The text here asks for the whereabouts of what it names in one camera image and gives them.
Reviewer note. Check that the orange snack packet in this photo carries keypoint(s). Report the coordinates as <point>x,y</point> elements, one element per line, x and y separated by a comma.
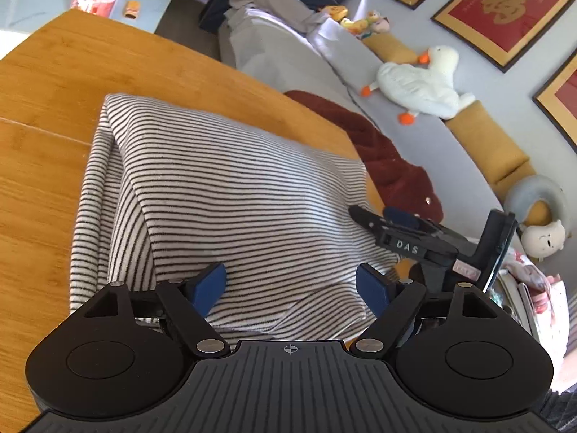
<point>132,9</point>

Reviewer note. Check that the orange plush toy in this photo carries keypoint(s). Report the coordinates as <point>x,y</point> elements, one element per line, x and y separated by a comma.
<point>336,11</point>

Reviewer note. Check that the red framed calligraphy picture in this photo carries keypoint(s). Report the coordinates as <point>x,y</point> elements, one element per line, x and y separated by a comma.
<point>505,4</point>

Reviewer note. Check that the grey sofa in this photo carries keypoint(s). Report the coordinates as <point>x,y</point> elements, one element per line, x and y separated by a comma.
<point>428,144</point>

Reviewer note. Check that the yellow chick plush toy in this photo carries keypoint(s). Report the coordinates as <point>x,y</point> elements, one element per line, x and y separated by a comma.
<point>356,25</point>

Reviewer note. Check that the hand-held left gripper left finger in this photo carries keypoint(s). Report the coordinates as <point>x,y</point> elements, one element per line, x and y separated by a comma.
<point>207,286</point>

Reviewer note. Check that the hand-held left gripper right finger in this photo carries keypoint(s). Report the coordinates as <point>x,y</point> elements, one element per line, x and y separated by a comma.
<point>372,288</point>

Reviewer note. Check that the striped long-sleeve shirt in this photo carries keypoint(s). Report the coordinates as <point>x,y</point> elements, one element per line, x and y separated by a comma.
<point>225,198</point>

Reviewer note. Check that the white doll head plush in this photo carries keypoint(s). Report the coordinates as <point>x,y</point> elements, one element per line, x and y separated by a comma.
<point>541,239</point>

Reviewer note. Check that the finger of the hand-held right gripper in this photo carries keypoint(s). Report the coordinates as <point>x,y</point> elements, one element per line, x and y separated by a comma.
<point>403,218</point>
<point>365,218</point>

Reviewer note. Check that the beige blanket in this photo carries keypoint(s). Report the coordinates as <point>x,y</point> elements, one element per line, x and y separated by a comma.
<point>270,0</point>

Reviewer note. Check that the yellow cushion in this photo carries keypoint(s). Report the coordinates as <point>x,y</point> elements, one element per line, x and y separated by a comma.
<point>390,48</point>
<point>491,144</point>

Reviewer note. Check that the red fluffy coat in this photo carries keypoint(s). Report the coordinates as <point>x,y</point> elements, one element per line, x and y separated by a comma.
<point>383,153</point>

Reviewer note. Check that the grey neck pillow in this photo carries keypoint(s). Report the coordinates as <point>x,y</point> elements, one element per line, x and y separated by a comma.
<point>518,194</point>

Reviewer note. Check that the doll plush toy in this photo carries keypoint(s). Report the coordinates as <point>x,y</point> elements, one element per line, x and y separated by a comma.
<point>377,21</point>

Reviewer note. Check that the white goose plush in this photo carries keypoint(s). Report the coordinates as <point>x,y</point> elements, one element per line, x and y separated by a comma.
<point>414,85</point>

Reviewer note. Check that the grey knitted cloth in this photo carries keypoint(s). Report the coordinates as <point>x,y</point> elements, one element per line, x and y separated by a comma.
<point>561,410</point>

